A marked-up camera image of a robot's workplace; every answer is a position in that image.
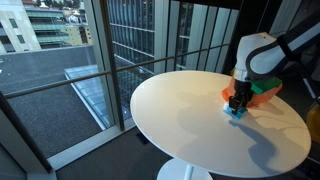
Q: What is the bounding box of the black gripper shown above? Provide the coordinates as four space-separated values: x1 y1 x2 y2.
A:
228 79 255 117

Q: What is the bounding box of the blue mentos container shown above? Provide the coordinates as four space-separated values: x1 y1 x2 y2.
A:
222 102 249 121

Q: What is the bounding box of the yellow object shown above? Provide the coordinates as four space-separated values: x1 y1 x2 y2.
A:
305 99 320 145

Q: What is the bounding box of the dark window mullion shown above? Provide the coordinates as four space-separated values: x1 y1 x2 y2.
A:
0 91 54 174
83 0 126 132

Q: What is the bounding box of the white window sill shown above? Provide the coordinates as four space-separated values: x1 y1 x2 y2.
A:
46 117 138 172

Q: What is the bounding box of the long grey window handrail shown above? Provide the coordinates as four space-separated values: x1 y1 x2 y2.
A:
0 43 236 100

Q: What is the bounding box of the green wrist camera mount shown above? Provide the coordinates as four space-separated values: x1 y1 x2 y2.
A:
250 77 283 95

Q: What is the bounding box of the white table pedestal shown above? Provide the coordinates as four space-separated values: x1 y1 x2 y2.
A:
155 157 214 180

